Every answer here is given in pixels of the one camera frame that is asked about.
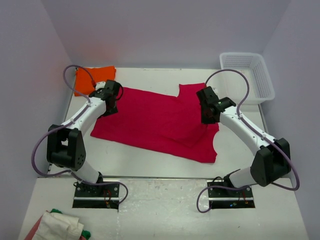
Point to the folded orange t shirt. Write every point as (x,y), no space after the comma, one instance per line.
(83,82)

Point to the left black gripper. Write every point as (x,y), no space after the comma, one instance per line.
(109,112)

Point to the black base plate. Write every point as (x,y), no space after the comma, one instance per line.
(96,197)
(229,199)

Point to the magenta t shirt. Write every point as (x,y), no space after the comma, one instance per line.
(161,123)

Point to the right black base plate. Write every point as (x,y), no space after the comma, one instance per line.
(229,199)

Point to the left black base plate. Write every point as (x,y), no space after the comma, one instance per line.
(96,197)

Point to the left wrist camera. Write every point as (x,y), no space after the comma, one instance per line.
(100,85)

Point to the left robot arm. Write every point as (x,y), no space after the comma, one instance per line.
(65,143)

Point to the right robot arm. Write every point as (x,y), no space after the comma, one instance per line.
(270,155)

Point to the pink cloth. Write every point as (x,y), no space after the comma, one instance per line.
(33,230)

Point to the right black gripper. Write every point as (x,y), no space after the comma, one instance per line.
(204,120)

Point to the white plastic basket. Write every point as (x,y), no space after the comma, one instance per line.
(246,72)

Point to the cream white cloth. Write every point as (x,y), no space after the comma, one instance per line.
(58,226)

